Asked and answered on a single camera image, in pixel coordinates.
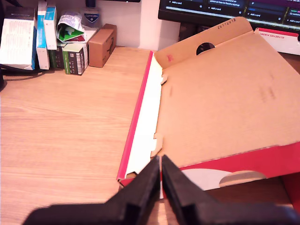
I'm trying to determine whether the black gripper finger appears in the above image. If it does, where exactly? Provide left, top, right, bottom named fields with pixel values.
left=107, top=155, right=161, bottom=225
left=162, top=154, right=218, bottom=225

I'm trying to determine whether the red Nike shoebox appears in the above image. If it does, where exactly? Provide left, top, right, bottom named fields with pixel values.
left=116, top=16, right=300, bottom=210

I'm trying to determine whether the brown cardboard box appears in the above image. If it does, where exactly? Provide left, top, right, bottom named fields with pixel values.
left=88, top=23, right=117, bottom=68

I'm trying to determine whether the green black barcode box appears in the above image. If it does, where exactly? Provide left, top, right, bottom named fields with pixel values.
left=62, top=43, right=90, bottom=76

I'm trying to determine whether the dark green box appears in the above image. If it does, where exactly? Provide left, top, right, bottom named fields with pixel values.
left=48, top=45, right=66, bottom=70

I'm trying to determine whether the small white box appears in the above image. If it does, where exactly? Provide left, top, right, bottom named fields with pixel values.
left=83, top=27, right=99, bottom=45

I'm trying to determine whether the blue and white box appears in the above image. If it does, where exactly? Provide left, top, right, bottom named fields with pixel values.
left=44, top=6, right=59, bottom=51
left=36, top=1, right=51, bottom=70

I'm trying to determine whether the white box with red stripe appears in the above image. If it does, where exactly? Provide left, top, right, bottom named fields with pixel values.
left=254, top=27, right=300, bottom=56

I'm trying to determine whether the clear hand gel bottle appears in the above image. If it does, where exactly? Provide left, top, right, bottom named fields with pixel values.
left=80, top=6, right=102, bottom=30

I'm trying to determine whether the crumpled green white packet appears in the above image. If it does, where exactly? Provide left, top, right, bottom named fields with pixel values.
left=57, top=12, right=85, bottom=43

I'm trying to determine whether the wide black computer monitor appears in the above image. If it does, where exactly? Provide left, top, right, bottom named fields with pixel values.
left=158, top=0, right=300, bottom=31

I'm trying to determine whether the white box with fine print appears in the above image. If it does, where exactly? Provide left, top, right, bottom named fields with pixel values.
left=0, top=7, right=38, bottom=71

